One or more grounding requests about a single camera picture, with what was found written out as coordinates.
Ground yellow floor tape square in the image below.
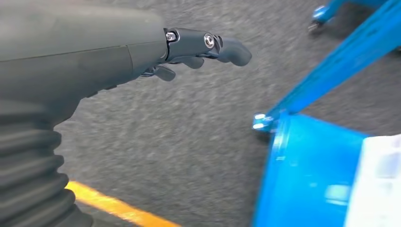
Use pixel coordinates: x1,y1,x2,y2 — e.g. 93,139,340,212
65,181,183,227

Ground white plastic crate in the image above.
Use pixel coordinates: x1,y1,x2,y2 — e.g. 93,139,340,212
344,134,401,227

